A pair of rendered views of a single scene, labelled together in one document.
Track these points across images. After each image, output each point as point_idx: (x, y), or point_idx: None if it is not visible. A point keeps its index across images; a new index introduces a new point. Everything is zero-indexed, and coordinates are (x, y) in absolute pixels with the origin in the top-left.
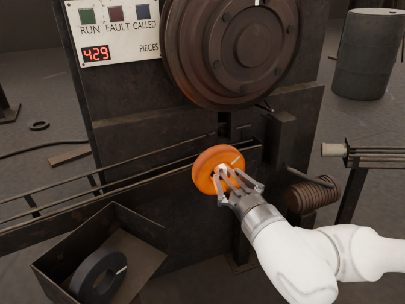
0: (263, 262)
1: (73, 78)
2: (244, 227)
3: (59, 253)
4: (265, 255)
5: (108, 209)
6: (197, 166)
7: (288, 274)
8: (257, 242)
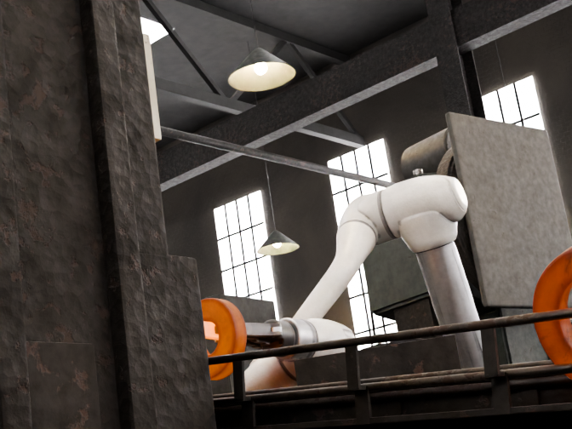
0: (335, 334)
1: (128, 157)
2: (305, 331)
3: (414, 361)
4: (331, 328)
5: (309, 368)
6: (237, 311)
7: (343, 326)
8: (319, 330)
